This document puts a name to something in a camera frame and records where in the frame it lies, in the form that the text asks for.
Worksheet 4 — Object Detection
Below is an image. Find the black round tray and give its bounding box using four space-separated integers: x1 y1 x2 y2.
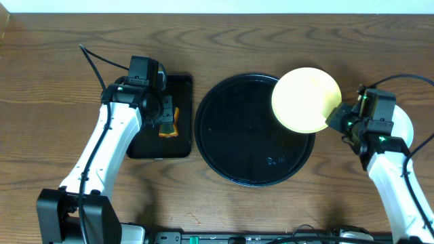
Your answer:
195 73 315 187

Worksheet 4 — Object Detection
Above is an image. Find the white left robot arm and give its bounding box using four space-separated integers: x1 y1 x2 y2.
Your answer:
36 84 176 243

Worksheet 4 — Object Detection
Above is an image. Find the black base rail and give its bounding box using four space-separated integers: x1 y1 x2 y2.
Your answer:
118 222 394 244

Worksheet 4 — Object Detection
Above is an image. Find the yellow plate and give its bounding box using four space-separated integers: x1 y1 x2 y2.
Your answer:
271 67 342 134

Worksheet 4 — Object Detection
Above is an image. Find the orange green scrub sponge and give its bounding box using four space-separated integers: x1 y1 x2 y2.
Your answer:
159 107 180 138

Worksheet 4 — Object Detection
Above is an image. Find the mint green plate front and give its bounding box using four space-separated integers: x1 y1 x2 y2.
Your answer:
391 105 414 148

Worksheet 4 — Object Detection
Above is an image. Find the black rectangular tray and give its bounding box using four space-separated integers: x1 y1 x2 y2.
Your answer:
127 74 193 159

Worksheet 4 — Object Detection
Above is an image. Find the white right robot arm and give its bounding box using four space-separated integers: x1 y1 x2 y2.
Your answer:
325 102 433 243

